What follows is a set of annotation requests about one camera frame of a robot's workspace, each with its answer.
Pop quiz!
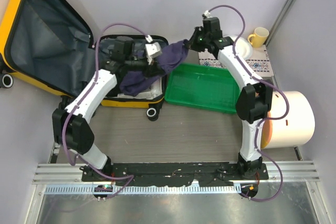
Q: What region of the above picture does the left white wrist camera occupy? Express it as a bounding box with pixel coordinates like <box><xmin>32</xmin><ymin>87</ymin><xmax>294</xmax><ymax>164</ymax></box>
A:
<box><xmin>145</xmin><ymin>35</ymin><xmax>162</xmax><ymax>64</ymax></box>

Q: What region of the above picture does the yellow mug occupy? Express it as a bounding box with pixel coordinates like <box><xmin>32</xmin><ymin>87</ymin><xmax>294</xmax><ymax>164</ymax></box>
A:
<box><xmin>247</xmin><ymin>27</ymin><xmax>269</xmax><ymax>48</ymax></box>

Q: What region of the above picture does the white plate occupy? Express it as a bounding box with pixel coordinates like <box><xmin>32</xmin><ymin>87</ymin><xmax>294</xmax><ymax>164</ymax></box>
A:
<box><xmin>235</xmin><ymin>37</ymin><xmax>253</xmax><ymax>60</ymax></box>

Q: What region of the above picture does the patterned white cloth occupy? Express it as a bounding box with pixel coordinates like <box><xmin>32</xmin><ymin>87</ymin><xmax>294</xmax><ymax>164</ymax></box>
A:
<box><xmin>198</xmin><ymin>45</ymin><xmax>274</xmax><ymax>78</ymax></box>

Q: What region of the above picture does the yellow Pikachu suitcase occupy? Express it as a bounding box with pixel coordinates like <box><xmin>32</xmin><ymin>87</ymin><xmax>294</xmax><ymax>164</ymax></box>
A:
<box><xmin>0</xmin><ymin>0</ymin><xmax>170</xmax><ymax>122</ymax></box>

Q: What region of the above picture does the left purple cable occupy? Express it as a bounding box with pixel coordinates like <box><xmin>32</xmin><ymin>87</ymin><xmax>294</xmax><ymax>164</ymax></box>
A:
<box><xmin>61</xmin><ymin>23</ymin><xmax>153</xmax><ymax>199</ymax></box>

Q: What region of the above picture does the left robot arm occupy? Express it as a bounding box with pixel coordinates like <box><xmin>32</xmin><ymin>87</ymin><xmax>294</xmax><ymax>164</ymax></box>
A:
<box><xmin>52</xmin><ymin>35</ymin><xmax>162</xmax><ymax>182</ymax></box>

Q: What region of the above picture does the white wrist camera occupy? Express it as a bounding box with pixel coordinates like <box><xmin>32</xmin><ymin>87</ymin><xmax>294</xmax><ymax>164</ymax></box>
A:
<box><xmin>145</xmin><ymin>35</ymin><xmax>162</xmax><ymax>64</ymax></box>
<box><xmin>202</xmin><ymin>10</ymin><xmax>212</xmax><ymax>19</ymax></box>

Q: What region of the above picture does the green plastic tray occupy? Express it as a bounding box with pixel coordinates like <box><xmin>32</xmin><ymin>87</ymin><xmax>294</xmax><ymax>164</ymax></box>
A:
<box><xmin>165</xmin><ymin>63</ymin><xmax>240</xmax><ymax>114</ymax></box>

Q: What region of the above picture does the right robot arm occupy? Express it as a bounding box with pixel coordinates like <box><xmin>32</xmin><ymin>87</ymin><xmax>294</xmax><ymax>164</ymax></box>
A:
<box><xmin>186</xmin><ymin>17</ymin><xmax>272</xmax><ymax>179</ymax></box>

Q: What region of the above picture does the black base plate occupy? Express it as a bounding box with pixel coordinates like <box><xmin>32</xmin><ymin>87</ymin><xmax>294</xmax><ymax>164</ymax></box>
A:
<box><xmin>81</xmin><ymin>161</ymin><xmax>270</xmax><ymax>187</ymax></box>

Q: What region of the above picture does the right aluminium corner post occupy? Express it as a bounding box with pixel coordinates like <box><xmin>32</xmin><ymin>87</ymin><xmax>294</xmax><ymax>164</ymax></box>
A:
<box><xmin>265</xmin><ymin>0</ymin><xmax>296</xmax><ymax>47</ymax></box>

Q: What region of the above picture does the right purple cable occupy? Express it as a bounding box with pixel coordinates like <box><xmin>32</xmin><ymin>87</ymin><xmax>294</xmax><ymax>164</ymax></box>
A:
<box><xmin>204</xmin><ymin>5</ymin><xmax>291</xmax><ymax>204</ymax></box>

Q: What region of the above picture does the purple cable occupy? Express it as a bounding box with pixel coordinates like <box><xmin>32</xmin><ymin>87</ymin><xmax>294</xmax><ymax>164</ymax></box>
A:
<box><xmin>61</xmin><ymin>23</ymin><xmax>153</xmax><ymax>199</ymax></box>
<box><xmin>204</xmin><ymin>5</ymin><xmax>291</xmax><ymax>204</ymax></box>

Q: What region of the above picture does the white cylindrical bin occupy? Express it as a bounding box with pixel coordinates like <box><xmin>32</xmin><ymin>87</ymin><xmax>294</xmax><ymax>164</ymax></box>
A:
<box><xmin>260</xmin><ymin>91</ymin><xmax>315</xmax><ymax>149</ymax></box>

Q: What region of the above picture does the aluminium frame rail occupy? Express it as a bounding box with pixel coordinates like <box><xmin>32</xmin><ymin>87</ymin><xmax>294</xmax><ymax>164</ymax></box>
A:
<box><xmin>32</xmin><ymin>162</ymin><xmax>320</xmax><ymax>198</ymax></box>

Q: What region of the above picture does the navy purple garment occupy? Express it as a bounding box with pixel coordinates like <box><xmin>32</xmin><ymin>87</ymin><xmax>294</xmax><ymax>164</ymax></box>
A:
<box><xmin>119</xmin><ymin>39</ymin><xmax>189</xmax><ymax>97</ymax></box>

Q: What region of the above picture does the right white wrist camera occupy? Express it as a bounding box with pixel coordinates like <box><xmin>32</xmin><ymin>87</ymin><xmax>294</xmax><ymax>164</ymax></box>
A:
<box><xmin>202</xmin><ymin>10</ymin><xmax>212</xmax><ymax>19</ymax></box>

